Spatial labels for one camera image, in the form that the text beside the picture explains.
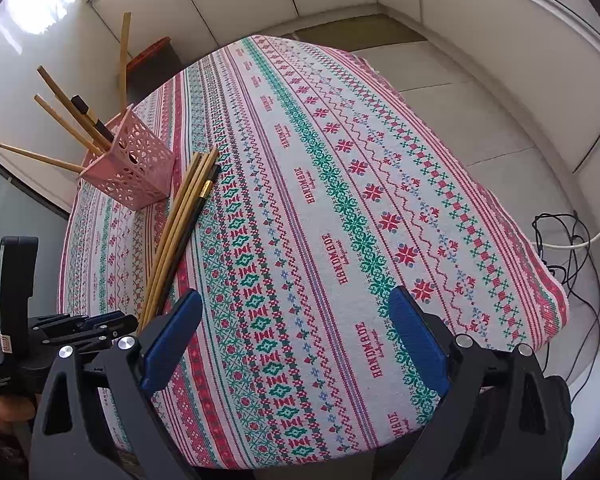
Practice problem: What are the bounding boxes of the wooden chopstick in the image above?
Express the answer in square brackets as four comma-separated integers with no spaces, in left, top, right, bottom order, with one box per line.
[36,65,111,152]
[33,94,102,156]
[138,150,212,331]
[147,152,204,287]
[119,12,132,114]
[0,143,85,174]
[142,146,221,328]

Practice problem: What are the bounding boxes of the person's hand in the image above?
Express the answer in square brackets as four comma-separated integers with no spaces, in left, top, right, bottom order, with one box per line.
[0,396,35,426]

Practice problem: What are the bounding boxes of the pink perforated utensil holder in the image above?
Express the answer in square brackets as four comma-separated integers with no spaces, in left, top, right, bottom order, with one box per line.
[80,106,175,211]

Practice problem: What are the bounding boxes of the patterned embroidered tablecloth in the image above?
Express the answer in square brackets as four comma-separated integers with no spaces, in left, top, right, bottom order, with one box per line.
[57,34,571,470]

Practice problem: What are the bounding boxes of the orange-topped dark stool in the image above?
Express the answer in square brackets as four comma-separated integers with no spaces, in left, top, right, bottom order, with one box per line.
[125,37,183,104]

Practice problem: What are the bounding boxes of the white cable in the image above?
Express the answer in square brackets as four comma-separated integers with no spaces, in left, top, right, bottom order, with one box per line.
[534,211,600,252]

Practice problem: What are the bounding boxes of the black cable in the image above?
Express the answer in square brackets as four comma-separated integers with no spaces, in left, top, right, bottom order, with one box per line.
[531,211,600,406]

